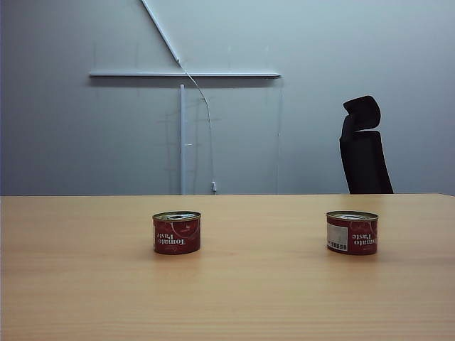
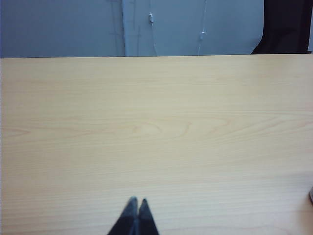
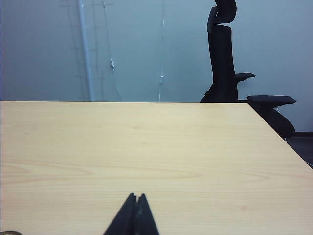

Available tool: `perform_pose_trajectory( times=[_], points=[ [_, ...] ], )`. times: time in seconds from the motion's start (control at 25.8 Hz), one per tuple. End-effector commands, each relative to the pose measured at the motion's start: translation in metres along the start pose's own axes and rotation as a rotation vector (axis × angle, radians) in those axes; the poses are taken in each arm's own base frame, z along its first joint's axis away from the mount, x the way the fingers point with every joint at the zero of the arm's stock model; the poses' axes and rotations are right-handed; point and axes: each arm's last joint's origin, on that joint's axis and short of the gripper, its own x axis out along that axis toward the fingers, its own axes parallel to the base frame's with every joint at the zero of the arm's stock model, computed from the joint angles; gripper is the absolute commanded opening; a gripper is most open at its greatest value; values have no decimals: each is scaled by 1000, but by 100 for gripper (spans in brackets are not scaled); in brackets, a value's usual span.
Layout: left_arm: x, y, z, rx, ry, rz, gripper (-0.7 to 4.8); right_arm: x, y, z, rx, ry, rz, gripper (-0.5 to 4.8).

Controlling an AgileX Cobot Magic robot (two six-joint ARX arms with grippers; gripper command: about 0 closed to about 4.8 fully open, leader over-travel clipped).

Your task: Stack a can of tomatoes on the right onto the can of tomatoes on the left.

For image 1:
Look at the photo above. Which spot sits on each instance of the tomato paste can white label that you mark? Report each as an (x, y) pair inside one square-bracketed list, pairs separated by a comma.
[(355, 234)]

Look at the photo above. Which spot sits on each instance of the red tomato paste can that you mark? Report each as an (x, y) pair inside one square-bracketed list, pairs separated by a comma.
[(176, 234)]

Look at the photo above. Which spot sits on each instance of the black office chair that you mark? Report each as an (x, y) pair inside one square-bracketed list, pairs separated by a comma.
[(364, 160)]

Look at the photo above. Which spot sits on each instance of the white vertical wall conduit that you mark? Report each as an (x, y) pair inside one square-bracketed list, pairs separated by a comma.
[(182, 142)]

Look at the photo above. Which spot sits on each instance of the white horizontal wall conduit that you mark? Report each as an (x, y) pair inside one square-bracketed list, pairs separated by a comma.
[(177, 74)]

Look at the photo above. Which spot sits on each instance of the white diagonal wall conduit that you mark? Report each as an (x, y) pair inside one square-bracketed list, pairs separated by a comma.
[(160, 30)]

